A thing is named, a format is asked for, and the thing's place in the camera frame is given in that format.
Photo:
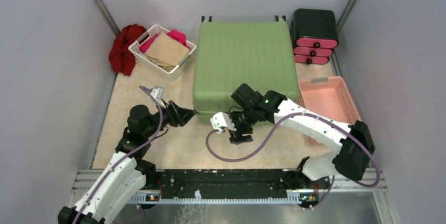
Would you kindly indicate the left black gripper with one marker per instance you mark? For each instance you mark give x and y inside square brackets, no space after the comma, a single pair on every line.
[178,116]

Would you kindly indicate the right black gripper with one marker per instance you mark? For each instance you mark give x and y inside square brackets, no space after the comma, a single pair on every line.
[237,138]

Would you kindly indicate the green hard-shell suitcase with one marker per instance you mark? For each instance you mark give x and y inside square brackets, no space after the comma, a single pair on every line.
[229,54]

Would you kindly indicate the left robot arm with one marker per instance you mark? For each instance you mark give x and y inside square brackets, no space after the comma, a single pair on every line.
[127,171]

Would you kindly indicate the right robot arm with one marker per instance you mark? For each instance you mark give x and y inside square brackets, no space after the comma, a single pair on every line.
[351,145]

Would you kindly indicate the tan folded cloth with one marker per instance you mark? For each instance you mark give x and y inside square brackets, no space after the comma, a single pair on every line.
[165,52]

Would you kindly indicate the white plastic basket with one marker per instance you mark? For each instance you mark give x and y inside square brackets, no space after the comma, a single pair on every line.
[151,32]

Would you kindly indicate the pink folded cloth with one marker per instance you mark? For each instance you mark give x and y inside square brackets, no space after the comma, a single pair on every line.
[174,34]

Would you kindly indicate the red cloth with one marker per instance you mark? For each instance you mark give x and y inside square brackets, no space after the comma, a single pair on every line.
[120,57]

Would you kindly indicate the pink plastic basket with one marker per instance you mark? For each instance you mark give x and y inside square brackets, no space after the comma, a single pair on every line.
[329,97]

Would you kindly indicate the black pink drawer cabinet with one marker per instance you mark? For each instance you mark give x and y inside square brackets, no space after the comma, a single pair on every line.
[314,36]

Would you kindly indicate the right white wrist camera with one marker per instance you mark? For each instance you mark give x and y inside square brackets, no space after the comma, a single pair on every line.
[220,122]

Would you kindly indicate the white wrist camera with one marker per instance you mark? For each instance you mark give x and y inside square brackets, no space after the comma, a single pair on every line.
[157,92]
[220,122]

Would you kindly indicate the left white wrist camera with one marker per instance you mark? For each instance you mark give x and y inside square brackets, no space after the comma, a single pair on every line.
[157,92]

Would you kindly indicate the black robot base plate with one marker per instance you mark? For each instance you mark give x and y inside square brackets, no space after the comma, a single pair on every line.
[231,183]

